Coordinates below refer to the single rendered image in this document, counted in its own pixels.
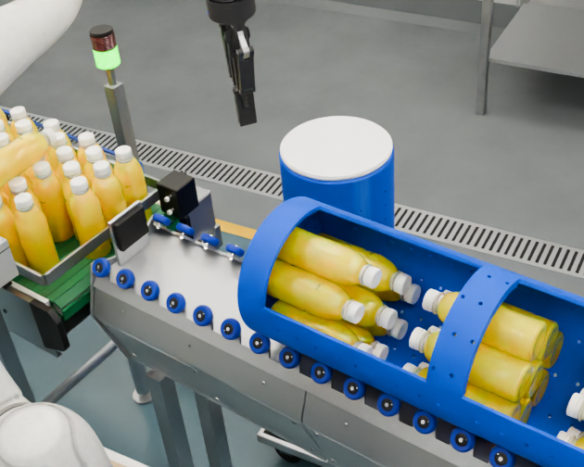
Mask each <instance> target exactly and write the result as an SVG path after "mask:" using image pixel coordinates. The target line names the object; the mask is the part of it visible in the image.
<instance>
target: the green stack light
mask: <svg viewBox="0 0 584 467"><path fill-rule="evenodd" d="M93 52H94V56H95V63H96V66H97V67H98V68H99V69H114V68H116V67H118V66H119V65H120V63H121V60H120V55H119V50H118V47H117V46H116V47H115V48H114V49H112V50H110V51H107V52H96V51H94V50H93Z"/></svg>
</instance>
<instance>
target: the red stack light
mask: <svg viewBox="0 0 584 467"><path fill-rule="evenodd" d="M89 36H90V35H89ZM90 40H91V44H92V48H93V50H94V51H96V52H107V51H110V50H112V49H114V48H115V47H116V46H117V42H116V38H115V33H114V31H113V33H112V34H111V35H109V36H106V37H102V38H95V37H92V36H90Z"/></svg>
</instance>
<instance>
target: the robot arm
mask: <svg viewBox="0 0 584 467"><path fill-rule="evenodd" d="M82 2H83V0H16V1H14V2H11V3H9V4H6V5H4V6H0V95H1V94H2V93H3V92H4V91H5V89H6V88H7V87H8V86H9V85H10V84H11V83H12V82H13V81H15V80H16V79H17V78H18V76H19V75H20V74H21V73H22V72H23V71H25V70H26V69H27V68H28V67H29V66H30V65H31V64H32V63H33V62H34V61H35V60H36V59H37V58H39V57H40V56H41V55H42V54H43V53H44V52H45V51H46V50H48V49H49V48H50V47H51V46H52V45H53V44H54V43H55V42H56V41H57V40H58V39H59V38H60V37H61V36H62V35H63V34H64V33H65V31H66V30H67V29H68V28H69V27H70V25H71V23H72V22H73V21H74V20H75V18H76V16H77V14H78V12H79V10H80V8H81V5H82ZM206 4H207V10H208V15H209V18H210V19H211V20H212V21H214V22H216V23H218V25H219V28H220V32H221V36H222V44H223V49H224V53H225V58H226V63H227V68H228V72H229V73H228V75H229V77H230V78H232V84H233V86H234V87H233V93H234V96H235V107H236V114H237V120H238V123H239V125H240V126H241V127H242V126H246V125H249V124H253V123H257V115H256V109H255V101H254V94H253V92H256V87H255V73H254V51H255V49H254V47H253V46H250V44H249V37H250V32H249V27H248V26H247V27H246V25H245V23H246V21H247V20H248V19H250V18H251V17H253V15H254V14H255V12H256V5H255V0H206ZM0 467H113V466H112V464H111V462H110V459H109V457H108V454H107V453H106V451H105V449H104V448H103V446H102V444H101V442H100V440H99V439H98V437H97V435H96V434H95V432H94V430H93V429H92V427H91V426H90V425H89V424H88V423H87V421H86V420H84V419H83V418H82V417H81V416H80V415H78V414H77V413H75V412H74V411H72V410H69V409H67V408H65V407H63V406H60V405H57V404H53V403H47V402H35V403H31V402H30V401H29V400H28V399H27V398H25V397H24V396H23V395H22V392H21V390H20V389H19V387H18V386H17V385H16V383H15V382H14V381H13V379H12V378H11V376H10V375H9V373H8V372H7V371H6V369H5V367H4V366H3V364H2V362H1V361H0Z"/></svg>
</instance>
